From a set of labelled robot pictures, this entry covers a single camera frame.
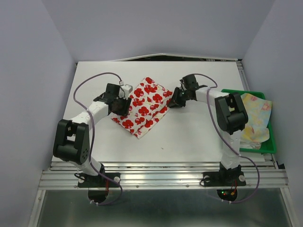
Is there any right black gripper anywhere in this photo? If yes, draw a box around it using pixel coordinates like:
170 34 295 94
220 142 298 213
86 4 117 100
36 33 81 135
166 86 189 108

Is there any red poppy print skirt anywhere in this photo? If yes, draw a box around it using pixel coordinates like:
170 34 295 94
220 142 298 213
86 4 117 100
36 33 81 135
111 77 173 139

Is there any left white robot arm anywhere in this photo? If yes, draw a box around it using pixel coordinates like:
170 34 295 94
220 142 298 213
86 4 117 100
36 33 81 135
53 83 133 186

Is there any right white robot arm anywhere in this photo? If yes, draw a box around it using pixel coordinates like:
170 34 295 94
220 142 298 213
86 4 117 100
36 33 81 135
167 73 249 184

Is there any pastel floral skirt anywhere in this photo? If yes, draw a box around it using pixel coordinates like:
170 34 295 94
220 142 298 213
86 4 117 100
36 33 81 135
240 93 272 149

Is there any green plastic tray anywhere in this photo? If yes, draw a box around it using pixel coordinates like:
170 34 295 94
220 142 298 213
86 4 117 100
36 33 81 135
222 89 276 154

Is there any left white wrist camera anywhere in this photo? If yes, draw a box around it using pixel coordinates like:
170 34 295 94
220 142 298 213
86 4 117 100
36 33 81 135
119 81 133 99

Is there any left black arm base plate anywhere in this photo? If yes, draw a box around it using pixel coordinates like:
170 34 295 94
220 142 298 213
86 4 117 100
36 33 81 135
74 173 118 188

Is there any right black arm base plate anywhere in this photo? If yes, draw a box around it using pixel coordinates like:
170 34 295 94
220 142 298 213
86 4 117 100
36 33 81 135
203 171 246 187

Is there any aluminium rail frame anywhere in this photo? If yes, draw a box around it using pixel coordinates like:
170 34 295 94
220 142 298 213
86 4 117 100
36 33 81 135
38 161 289 191

